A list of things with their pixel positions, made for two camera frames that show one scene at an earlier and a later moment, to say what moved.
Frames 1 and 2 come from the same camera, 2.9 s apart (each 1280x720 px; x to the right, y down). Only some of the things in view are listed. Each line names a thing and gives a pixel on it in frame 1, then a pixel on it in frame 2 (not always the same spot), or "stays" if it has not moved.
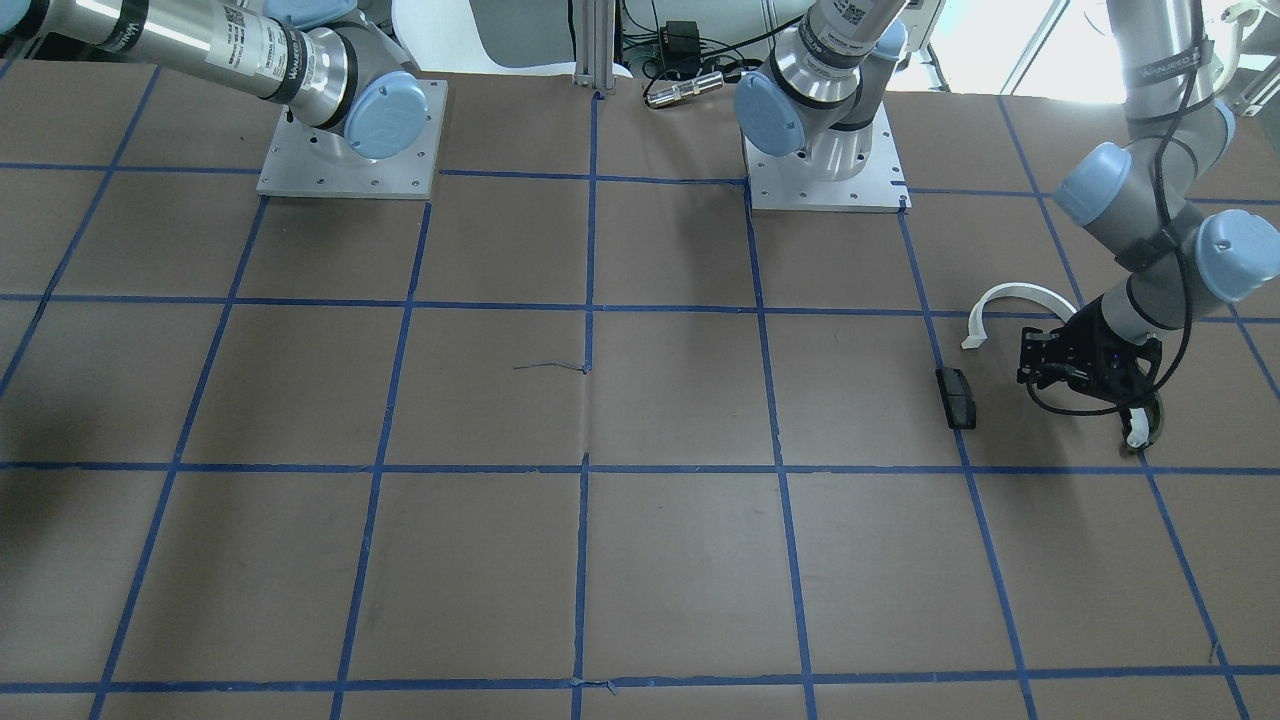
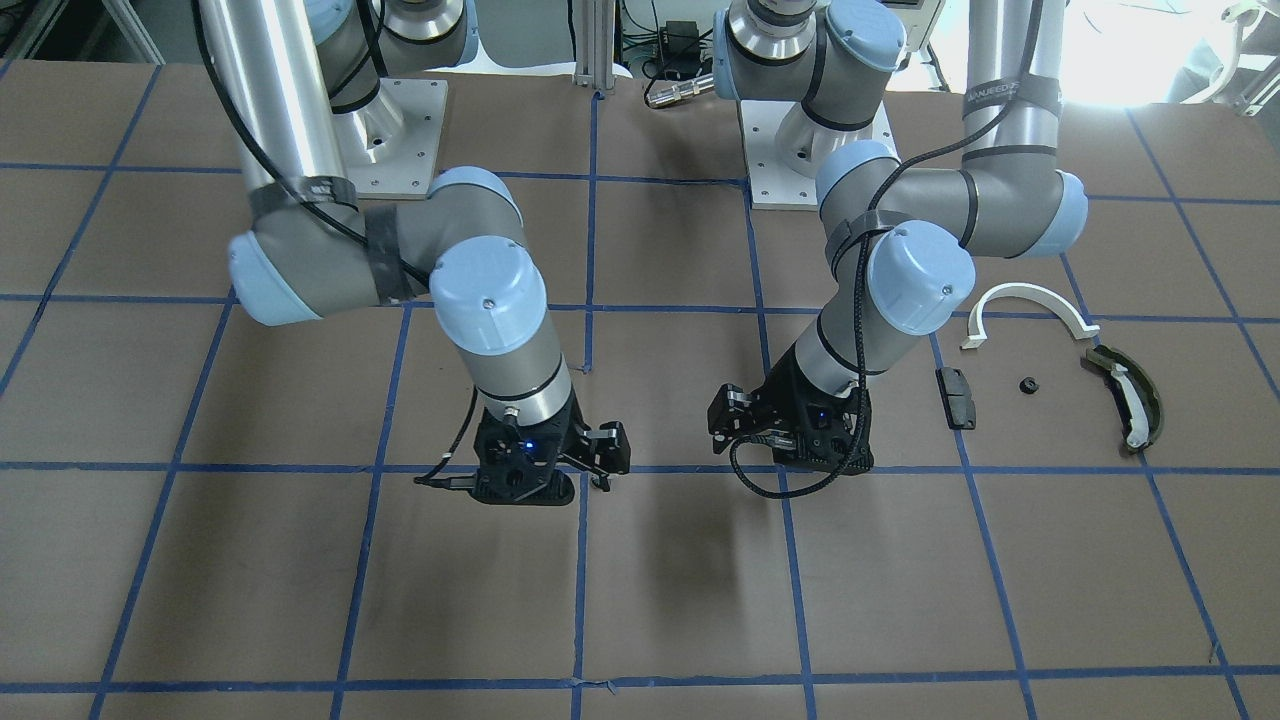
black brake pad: (956, 398) stays
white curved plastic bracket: (976, 333) stays
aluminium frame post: (595, 36) stays
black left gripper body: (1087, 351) -> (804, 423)
